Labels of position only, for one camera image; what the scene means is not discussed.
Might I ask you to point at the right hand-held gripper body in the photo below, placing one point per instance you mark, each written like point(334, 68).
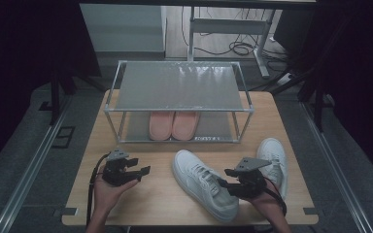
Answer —
point(249, 184)

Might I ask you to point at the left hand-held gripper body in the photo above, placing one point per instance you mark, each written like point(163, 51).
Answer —
point(118, 174)

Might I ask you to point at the white sneaker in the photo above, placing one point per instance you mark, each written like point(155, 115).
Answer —
point(197, 181)
point(272, 150)

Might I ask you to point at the pink slipper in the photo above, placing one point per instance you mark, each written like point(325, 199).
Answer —
point(161, 126)
point(186, 126)

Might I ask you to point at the grey metal shoe rack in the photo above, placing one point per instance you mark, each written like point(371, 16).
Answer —
point(178, 87)

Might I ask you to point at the person's right hand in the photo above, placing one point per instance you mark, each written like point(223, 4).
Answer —
point(268, 202)

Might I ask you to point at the black metal stand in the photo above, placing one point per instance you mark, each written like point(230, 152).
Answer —
point(55, 97)
point(319, 106)

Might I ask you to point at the white power strip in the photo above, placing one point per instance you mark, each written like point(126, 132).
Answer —
point(286, 78)

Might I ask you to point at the white cabinet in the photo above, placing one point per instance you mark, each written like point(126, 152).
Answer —
point(123, 29)

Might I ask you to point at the dark curtain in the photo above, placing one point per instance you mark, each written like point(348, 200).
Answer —
point(362, 81)
point(19, 64)

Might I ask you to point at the black cabinet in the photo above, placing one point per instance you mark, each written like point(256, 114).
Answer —
point(293, 32)

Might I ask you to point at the black crossbar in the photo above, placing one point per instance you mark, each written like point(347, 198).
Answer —
point(191, 5)

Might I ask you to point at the black floor bracket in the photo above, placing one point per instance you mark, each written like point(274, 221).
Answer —
point(63, 137)

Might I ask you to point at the aluminium floor rail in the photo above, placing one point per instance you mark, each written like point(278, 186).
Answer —
point(343, 187)
point(29, 181)

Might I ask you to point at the white desk frame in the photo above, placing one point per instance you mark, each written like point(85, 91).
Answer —
point(226, 26)

